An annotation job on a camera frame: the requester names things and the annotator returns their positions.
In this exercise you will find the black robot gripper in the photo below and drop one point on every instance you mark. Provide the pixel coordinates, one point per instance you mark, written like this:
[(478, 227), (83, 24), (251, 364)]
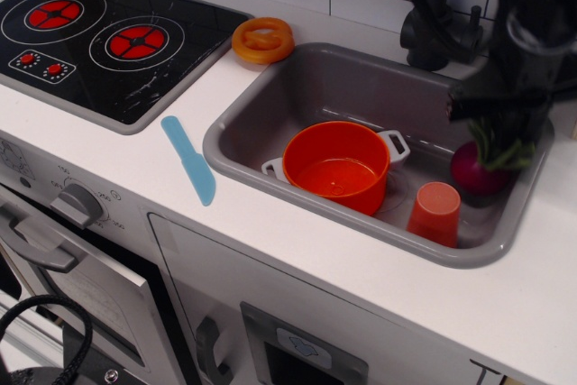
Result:
[(514, 87)]

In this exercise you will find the purple toy beet green leaves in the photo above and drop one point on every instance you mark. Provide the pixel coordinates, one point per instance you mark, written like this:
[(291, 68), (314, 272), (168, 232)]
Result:
[(485, 165)]

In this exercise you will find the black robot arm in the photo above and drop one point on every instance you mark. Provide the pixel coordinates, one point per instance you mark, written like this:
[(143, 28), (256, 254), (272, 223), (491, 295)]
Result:
[(536, 24)]

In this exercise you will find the grey plastic sink basin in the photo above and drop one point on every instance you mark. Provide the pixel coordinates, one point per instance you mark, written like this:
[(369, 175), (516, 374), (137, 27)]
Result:
[(322, 82)]

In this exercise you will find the orange plastic cup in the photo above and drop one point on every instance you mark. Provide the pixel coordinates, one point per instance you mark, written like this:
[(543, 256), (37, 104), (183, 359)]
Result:
[(435, 214)]

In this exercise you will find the black toy faucet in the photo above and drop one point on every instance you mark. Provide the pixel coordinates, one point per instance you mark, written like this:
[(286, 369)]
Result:
[(433, 38)]

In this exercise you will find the orange toy pretzel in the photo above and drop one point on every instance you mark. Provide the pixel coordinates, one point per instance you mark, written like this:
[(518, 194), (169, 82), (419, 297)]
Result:
[(263, 40)]

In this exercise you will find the white cabinet door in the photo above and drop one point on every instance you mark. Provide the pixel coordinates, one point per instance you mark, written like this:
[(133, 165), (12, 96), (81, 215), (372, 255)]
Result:
[(278, 329)]

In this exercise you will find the blue plastic toy knife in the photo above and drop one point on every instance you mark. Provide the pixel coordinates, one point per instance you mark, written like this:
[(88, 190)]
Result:
[(193, 162)]

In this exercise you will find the black toy stove top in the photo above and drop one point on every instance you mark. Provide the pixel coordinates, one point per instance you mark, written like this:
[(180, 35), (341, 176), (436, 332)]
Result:
[(115, 63)]

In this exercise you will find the toy oven door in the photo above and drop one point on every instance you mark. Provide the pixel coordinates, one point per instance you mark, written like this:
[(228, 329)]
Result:
[(127, 325)]

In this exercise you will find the grey oven knob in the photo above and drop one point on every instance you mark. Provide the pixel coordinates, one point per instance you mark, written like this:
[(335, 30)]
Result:
[(77, 205)]

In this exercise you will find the orange toy pot white handles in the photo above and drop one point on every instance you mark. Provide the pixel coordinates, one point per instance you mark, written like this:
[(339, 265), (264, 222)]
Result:
[(341, 161)]

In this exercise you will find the grey cabinet door handle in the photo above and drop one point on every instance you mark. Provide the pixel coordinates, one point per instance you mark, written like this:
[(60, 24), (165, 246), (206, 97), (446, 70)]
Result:
[(207, 336)]

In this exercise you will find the grey oven door handle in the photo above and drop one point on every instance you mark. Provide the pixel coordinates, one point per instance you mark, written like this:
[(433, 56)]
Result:
[(39, 242)]

